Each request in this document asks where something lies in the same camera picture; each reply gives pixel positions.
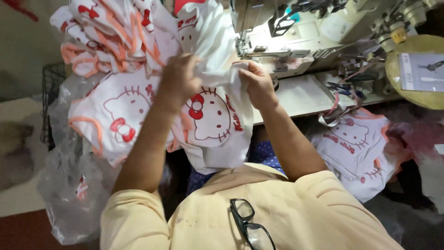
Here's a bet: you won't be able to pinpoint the blue thread snips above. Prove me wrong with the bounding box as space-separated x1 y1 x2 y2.
325 81 367 102

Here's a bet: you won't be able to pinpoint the person's left hand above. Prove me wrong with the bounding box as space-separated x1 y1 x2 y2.
158 53 204 112

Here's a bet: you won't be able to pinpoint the white cat print garment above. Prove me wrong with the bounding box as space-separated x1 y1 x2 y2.
172 2 255 175

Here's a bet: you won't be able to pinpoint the pale yellow shirt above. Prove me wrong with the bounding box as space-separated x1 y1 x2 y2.
99 162 405 250

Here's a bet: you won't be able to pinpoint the pink and white trim ribbon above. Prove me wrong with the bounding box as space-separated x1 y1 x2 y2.
318 69 382 128

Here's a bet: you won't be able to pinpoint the black wire basket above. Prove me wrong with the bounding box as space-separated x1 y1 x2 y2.
40 62 67 150

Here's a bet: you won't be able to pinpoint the round yellow stool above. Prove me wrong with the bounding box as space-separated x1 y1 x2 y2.
384 34 444 111

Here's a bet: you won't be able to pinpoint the clear plastic bag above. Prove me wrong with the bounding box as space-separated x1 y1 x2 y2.
37 73 123 246

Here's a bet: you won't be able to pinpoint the heap of white printed garments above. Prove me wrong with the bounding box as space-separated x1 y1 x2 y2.
49 0 182 78

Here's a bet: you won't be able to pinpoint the pile of finished white garments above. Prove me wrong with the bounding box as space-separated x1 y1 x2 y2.
308 108 404 203

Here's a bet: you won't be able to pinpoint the blue dotted trousers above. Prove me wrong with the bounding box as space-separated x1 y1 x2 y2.
185 140 288 197

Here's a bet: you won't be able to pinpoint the cream industrial sewing machine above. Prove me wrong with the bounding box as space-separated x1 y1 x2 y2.
230 0 444 81

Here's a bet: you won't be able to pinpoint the white garment with orange trim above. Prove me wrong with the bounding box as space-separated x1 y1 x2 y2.
68 71 181 168

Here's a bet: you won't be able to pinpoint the clear packet with white card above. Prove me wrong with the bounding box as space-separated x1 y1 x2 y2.
398 52 444 93

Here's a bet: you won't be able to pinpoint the person's right hand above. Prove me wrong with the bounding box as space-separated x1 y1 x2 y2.
233 60 279 111

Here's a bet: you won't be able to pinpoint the black framed glasses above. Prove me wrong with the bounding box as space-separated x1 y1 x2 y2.
229 198 277 250

